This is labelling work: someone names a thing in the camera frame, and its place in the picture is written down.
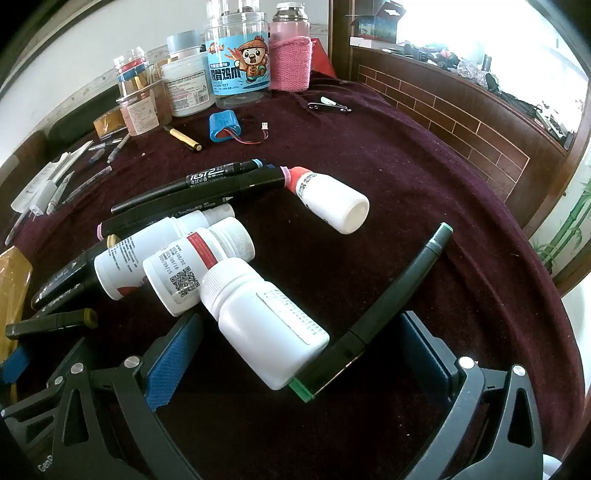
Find black marker blue cap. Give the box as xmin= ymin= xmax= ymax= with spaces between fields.
xmin=111 ymin=159 xmax=267 ymax=215

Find white bottle orange cap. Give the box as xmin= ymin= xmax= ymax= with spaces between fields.
xmin=288 ymin=165 xmax=371 ymax=235

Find grey pen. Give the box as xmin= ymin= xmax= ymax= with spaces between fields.
xmin=106 ymin=132 xmax=133 ymax=164

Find pink bottle knit sleeve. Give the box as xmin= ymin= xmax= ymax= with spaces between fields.
xmin=269 ymin=2 xmax=314 ymax=92

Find black and gold pen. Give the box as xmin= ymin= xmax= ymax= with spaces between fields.
xmin=162 ymin=125 xmax=203 ymax=152

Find thick black marker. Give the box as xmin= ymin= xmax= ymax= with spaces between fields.
xmin=31 ymin=234 xmax=122 ymax=312

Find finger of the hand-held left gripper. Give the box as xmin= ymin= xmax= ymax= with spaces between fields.
xmin=0 ymin=339 xmax=93 ymax=402

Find clutter on window sill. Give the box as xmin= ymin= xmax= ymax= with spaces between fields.
xmin=397 ymin=39 xmax=578 ymax=139

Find blue carton box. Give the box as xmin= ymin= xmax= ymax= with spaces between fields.
xmin=345 ymin=0 xmax=403 ymax=45

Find tall white bottle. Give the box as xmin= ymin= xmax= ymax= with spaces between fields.
xmin=94 ymin=203 xmax=236 ymax=302

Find black chair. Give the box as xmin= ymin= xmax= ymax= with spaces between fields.
xmin=45 ymin=85 xmax=119 ymax=140

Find white stick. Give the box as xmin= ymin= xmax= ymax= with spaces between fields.
xmin=45 ymin=170 xmax=76 ymax=216

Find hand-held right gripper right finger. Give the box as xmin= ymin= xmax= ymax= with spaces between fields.
xmin=399 ymin=311 xmax=544 ymax=480

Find bamboo wall decor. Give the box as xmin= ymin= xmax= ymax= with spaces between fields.
xmin=530 ymin=179 xmax=591 ymax=273

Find black folding nail clipper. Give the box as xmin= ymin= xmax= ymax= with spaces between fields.
xmin=308 ymin=96 xmax=353 ymax=113

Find black marker green cap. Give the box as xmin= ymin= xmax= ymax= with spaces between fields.
xmin=290 ymin=223 xmax=454 ymax=400

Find white bottle with table label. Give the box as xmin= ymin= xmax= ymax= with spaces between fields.
xmin=200 ymin=257 xmax=331 ymax=389

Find blue battery pack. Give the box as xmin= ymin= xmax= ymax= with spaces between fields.
xmin=208 ymin=112 xmax=272 ymax=149

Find white bottle red band label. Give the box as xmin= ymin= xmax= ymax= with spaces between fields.
xmin=142 ymin=217 xmax=256 ymax=318

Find clear pen blue ink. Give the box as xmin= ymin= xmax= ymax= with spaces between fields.
xmin=61 ymin=165 xmax=113 ymax=205

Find white plastic tub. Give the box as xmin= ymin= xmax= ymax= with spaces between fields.
xmin=161 ymin=52 xmax=214 ymax=118

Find pinkish clear jar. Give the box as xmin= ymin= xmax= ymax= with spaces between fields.
xmin=117 ymin=89 xmax=160 ymax=137

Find white charger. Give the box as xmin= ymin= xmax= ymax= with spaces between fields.
xmin=11 ymin=179 xmax=57 ymax=217

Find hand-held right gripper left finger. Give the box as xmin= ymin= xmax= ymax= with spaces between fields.
xmin=39 ymin=314 xmax=206 ymax=480

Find gold tape roll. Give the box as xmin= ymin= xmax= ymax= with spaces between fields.
xmin=93 ymin=109 xmax=127 ymax=138

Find red bag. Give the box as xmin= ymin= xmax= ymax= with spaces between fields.
xmin=310 ymin=38 xmax=338 ymax=78

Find clear jar cartoon label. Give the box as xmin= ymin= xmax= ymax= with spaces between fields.
xmin=204 ymin=0 xmax=271 ymax=106

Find cardboard box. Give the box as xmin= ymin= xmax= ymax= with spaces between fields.
xmin=0 ymin=246 xmax=34 ymax=366

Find clear jar striped tape rolls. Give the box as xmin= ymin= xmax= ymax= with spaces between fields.
xmin=113 ymin=48 xmax=151 ymax=99

